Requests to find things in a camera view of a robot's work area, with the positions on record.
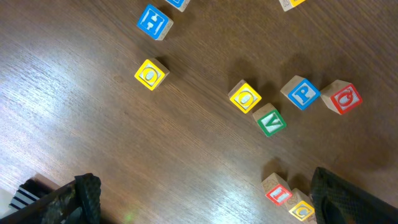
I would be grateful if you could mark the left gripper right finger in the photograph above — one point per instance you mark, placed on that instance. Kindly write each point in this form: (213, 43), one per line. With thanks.
(338, 201)

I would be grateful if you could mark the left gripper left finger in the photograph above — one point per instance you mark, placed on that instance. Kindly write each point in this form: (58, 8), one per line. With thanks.
(76, 202)

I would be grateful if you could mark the yellow C block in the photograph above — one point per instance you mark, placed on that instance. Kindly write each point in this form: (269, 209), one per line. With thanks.
(300, 206)

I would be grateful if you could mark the red I block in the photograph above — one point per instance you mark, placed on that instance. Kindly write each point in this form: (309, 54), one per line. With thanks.
(276, 189)

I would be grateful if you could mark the green V block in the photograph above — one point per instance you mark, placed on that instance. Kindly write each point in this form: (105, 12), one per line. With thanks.
(269, 119)

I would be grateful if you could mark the red Q block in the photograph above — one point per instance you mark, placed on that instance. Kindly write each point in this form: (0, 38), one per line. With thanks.
(341, 96)

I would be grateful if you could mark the blue P block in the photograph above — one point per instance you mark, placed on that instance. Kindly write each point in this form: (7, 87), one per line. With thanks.
(300, 91)

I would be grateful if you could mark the yellow O block centre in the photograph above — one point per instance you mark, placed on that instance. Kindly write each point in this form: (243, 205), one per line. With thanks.
(244, 96)

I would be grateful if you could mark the yellow o block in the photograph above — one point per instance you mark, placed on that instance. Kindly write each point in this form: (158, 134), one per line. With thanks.
(244, 96)
(151, 73)

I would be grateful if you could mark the yellow O block left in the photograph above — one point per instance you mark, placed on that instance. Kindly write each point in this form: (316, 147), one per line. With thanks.
(151, 73)

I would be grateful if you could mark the blue H block lower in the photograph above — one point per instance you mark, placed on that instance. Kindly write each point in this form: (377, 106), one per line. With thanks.
(154, 23)

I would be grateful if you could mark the blue h block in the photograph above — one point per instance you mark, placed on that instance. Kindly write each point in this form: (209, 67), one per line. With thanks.
(154, 23)
(181, 5)

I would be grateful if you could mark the yellow block upper left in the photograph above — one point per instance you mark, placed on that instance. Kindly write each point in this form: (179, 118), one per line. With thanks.
(290, 4)

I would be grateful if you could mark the blue H block upper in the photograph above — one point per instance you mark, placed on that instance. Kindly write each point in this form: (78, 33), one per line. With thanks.
(181, 5)

